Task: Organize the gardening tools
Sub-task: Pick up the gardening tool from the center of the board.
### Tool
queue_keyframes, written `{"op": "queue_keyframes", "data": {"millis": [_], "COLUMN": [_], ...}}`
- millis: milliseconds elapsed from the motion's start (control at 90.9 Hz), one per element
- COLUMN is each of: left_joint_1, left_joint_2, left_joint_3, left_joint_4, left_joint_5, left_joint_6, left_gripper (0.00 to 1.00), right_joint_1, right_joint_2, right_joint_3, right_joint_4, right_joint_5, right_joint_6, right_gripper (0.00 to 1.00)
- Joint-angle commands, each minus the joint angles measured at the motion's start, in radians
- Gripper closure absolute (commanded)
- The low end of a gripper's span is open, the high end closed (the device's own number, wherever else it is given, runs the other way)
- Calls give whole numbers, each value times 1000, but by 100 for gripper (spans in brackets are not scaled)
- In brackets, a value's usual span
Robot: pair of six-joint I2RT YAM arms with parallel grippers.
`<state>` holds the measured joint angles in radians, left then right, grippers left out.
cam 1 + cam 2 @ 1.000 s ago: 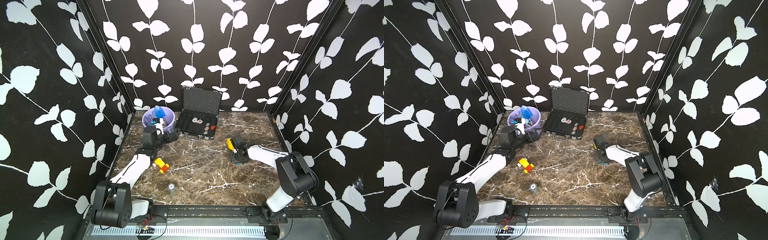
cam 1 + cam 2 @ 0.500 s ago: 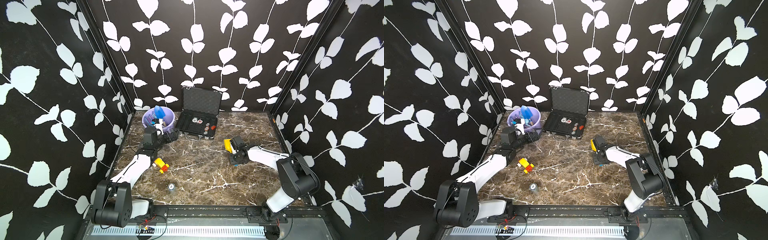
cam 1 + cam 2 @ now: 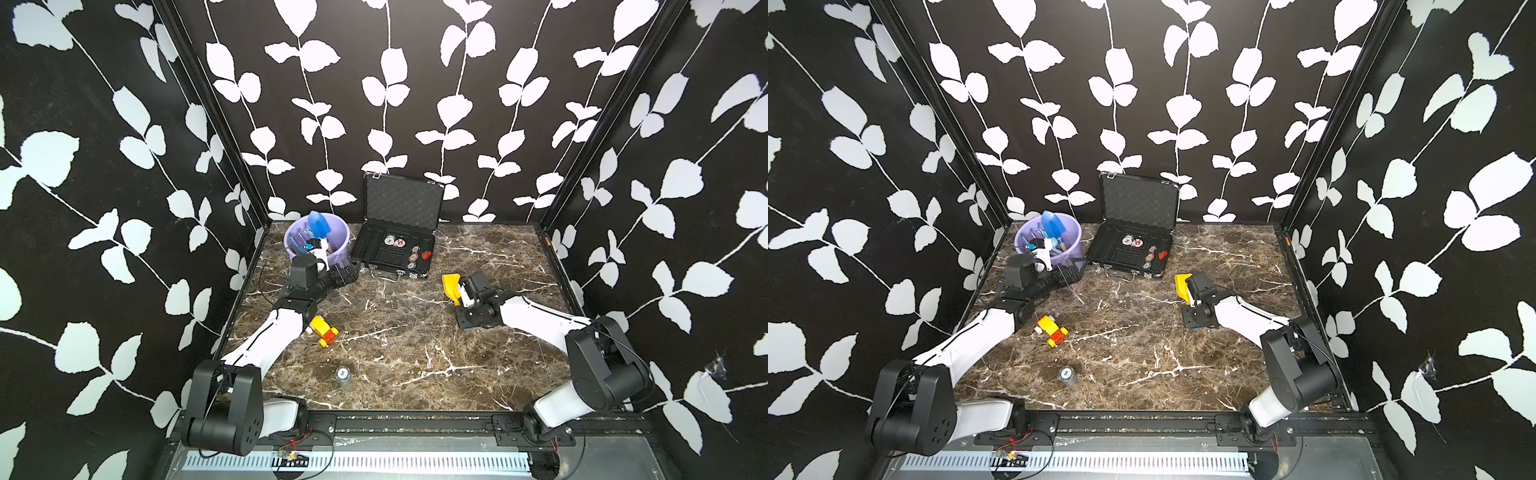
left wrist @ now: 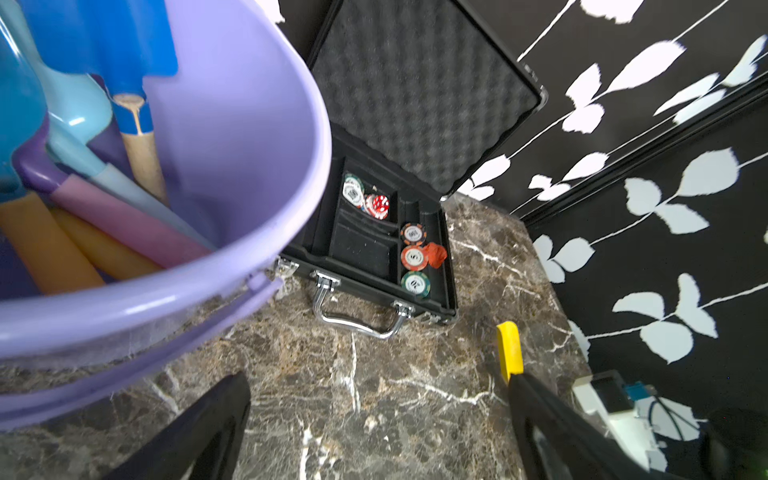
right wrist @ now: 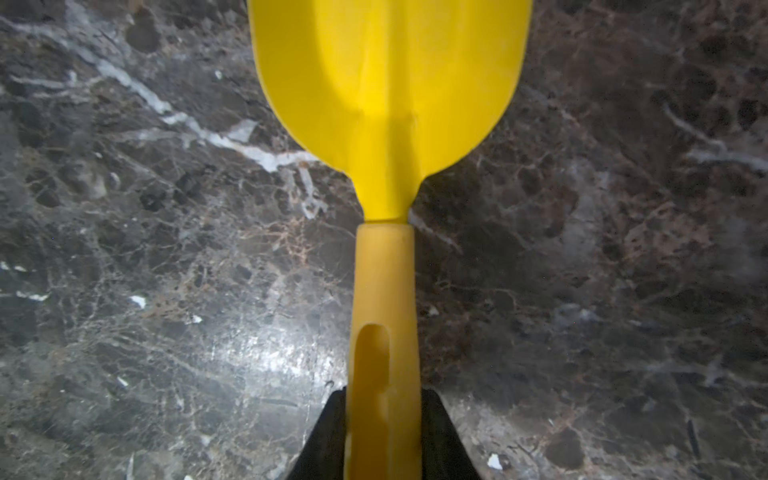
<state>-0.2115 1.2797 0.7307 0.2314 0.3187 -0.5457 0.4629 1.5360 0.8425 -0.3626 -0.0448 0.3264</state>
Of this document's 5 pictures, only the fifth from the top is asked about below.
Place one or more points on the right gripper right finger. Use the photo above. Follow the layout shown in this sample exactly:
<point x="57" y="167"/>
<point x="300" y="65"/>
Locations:
<point x="444" y="456"/>

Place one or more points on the yellow tool wooden tip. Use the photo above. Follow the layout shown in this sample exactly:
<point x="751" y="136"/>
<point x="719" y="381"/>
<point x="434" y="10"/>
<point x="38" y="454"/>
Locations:
<point x="388" y="93"/>

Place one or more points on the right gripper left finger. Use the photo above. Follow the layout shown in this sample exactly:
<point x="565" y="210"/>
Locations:
<point x="321" y="444"/>

